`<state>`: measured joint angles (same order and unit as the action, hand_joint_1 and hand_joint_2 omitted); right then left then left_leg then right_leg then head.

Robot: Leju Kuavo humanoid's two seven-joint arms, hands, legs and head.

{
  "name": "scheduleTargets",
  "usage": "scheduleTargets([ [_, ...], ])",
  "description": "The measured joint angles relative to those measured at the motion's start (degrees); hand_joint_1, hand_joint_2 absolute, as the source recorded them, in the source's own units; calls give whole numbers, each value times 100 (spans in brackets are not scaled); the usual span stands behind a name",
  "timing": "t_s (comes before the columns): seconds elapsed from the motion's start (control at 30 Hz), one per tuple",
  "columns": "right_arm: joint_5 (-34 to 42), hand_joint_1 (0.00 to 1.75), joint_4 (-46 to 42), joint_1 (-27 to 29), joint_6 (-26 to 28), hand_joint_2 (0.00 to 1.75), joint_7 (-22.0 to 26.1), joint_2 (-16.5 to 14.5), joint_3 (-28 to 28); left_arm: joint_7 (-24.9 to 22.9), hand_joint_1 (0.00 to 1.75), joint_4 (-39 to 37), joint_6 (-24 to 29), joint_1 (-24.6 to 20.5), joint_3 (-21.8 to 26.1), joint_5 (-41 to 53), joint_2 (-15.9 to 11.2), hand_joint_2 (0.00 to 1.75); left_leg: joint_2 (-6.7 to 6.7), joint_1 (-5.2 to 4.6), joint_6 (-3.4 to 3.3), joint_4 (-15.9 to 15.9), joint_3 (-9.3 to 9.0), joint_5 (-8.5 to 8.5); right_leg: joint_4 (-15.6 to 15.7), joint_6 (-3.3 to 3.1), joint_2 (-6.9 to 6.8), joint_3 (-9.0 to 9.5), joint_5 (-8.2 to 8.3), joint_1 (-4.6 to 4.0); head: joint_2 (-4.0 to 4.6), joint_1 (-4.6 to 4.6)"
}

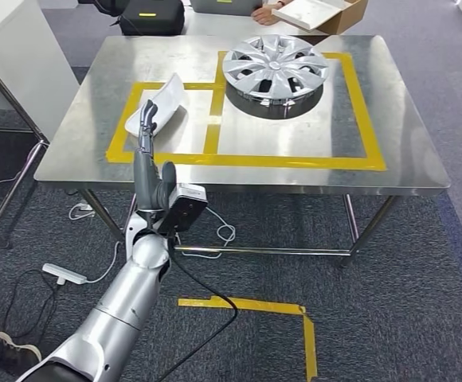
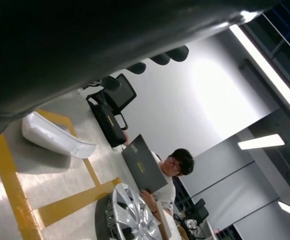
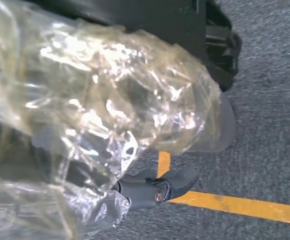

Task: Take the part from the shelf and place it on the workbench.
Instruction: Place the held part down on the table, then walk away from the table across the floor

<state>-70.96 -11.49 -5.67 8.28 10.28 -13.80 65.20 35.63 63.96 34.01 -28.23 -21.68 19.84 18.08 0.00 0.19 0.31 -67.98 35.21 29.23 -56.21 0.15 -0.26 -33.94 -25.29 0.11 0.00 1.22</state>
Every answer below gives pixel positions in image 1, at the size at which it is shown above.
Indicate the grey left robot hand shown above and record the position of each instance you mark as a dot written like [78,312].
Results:
[147,184]

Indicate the white curved plastic part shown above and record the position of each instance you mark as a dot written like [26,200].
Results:
[167,97]

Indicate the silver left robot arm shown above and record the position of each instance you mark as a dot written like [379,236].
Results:
[123,311]

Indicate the stainless steel workbench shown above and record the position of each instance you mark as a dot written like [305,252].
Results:
[394,132]

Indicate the white power strip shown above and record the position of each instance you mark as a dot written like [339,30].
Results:
[64,274]

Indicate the black zipper case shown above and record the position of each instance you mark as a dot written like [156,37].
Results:
[151,21]

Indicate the yellow floor tape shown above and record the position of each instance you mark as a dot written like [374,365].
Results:
[255,305]

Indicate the black office chair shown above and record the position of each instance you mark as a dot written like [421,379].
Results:
[104,6]

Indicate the grey laptop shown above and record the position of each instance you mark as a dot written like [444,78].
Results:
[223,6]

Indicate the silver wheel hubcap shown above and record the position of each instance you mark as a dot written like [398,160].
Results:
[274,66]

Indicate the person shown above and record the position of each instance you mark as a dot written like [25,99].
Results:
[265,13]

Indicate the person's shoe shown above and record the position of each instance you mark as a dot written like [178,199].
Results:
[11,353]

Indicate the white flat box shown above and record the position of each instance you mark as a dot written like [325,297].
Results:
[306,11]

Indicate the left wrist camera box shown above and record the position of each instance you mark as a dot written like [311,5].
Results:
[183,211]

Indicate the white wall plug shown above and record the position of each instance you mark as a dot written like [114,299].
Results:
[82,211]

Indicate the grey table frame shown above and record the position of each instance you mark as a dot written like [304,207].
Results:
[23,168]

